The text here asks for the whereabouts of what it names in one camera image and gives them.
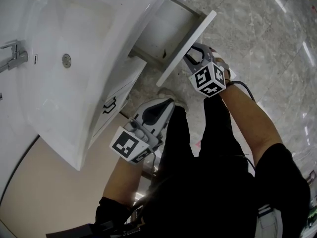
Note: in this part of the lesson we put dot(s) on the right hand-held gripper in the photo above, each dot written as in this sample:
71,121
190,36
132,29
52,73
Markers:
206,79

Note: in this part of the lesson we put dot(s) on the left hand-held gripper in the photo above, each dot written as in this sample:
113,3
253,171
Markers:
126,144

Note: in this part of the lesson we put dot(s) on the white drawer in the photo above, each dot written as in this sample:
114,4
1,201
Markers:
171,31

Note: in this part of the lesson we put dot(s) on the person's right forearm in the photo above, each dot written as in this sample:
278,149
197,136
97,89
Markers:
250,118

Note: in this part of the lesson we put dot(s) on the person's left forearm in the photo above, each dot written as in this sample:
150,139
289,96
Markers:
123,180

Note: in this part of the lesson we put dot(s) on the person's left white shoe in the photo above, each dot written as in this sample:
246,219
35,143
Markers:
171,94

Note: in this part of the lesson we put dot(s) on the white vanity cabinet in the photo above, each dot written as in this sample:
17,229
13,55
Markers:
123,83

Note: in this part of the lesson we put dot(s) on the person's black trousers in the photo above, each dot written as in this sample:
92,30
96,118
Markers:
198,182

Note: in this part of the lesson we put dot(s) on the chrome sink drain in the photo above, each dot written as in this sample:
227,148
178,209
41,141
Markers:
66,60

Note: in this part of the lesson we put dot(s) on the person's black shirt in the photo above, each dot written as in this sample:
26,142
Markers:
280,182

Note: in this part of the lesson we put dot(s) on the white ceramic sink basin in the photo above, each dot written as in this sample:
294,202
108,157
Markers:
74,28

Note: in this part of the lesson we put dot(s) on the chrome faucet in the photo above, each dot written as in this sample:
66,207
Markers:
15,56

